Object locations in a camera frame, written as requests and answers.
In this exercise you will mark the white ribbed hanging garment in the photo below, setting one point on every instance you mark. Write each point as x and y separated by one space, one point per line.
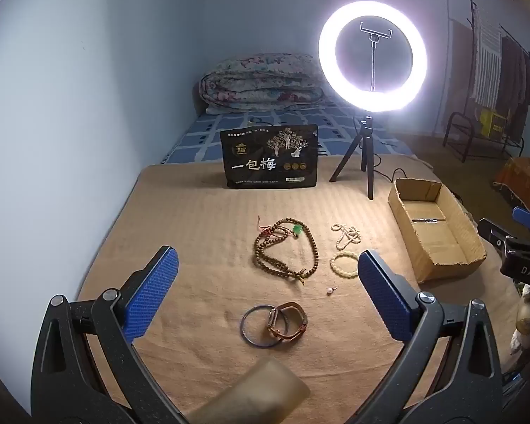
486 62

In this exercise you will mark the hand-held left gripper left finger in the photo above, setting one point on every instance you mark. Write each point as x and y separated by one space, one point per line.
154 291

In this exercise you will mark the cardboard box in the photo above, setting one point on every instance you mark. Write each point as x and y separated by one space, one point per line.
441 247

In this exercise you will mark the black clothes rack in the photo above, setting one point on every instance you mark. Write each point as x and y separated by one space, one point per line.
470 4

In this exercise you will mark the cream white object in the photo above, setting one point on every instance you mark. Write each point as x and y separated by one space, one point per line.
525 318

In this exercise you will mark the black metal frame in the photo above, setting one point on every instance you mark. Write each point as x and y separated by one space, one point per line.
459 132

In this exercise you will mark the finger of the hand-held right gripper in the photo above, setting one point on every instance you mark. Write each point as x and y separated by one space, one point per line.
528 218
494 232

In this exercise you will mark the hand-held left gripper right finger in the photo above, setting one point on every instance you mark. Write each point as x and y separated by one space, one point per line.
380 287

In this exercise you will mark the dark hanging clothes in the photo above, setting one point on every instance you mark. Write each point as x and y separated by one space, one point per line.
514 75

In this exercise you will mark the black snack bag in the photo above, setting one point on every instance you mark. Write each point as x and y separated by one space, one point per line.
269 154

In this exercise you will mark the folded floral quilt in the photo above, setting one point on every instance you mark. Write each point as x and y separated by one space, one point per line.
260 84

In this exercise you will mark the translucent yellowish object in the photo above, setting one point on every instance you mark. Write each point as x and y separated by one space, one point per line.
256 393

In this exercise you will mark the orange-brown box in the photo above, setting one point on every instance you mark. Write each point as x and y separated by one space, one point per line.
525 181

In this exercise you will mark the blue-grey metal bangle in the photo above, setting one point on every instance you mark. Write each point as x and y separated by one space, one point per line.
247 331

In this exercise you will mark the yellow box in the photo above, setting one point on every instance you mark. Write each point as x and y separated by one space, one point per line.
492 122

